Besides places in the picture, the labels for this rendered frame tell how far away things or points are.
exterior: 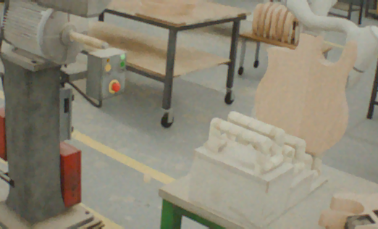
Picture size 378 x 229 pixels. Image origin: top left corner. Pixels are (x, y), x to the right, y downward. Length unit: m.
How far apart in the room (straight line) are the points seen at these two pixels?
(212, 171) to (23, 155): 1.16
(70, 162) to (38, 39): 0.73
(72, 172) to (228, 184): 1.26
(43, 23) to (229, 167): 1.00
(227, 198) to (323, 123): 0.42
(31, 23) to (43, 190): 0.84
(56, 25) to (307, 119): 1.04
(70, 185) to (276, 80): 1.29
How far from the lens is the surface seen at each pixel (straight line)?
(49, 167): 2.62
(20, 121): 2.49
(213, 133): 1.59
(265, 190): 1.53
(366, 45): 2.03
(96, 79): 2.45
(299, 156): 1.74
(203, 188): 1.66
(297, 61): 1.80
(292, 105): 1.84
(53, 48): 2.22
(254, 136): 1.51
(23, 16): 2.32
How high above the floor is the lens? 1.80
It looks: 18 degrees down
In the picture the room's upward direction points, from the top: 5 degrees clockwise
